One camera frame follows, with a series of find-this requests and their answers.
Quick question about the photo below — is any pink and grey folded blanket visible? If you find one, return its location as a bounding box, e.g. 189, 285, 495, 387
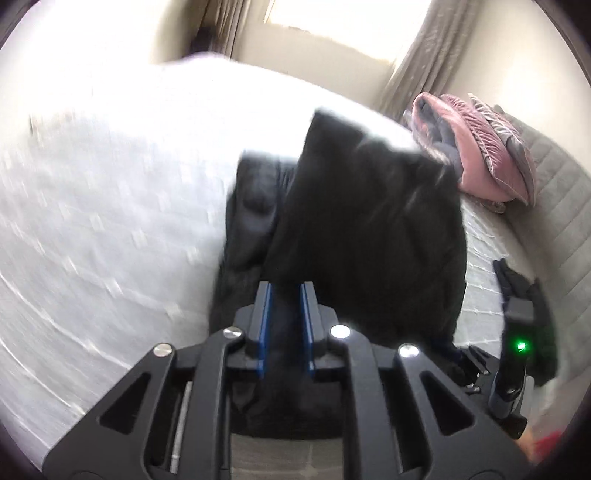
403, 91, 539, 213

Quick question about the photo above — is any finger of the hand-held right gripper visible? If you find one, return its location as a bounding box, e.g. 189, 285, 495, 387
492, 258, 525, 306
525, 278, 556, 326

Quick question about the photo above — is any black puffer jacket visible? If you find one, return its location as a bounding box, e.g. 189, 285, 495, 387
209, 107, 469, 439

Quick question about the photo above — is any bright window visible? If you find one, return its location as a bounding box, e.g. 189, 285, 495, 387
263, 0, 435, 63

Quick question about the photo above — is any white quilted mattress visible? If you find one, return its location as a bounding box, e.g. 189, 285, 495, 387
0, 53, 527, 480

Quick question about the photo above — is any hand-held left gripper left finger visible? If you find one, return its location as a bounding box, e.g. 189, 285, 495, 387
42, 281, 274, 480

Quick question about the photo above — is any grey padded headboard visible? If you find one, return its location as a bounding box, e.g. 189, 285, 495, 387
496, 105, 591, 352

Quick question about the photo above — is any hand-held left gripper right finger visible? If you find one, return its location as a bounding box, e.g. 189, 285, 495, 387
299, 281, 528, 480

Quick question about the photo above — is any beige curtain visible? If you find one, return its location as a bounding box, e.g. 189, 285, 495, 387
378, 0, 491, 121
188, 0, 278, 63

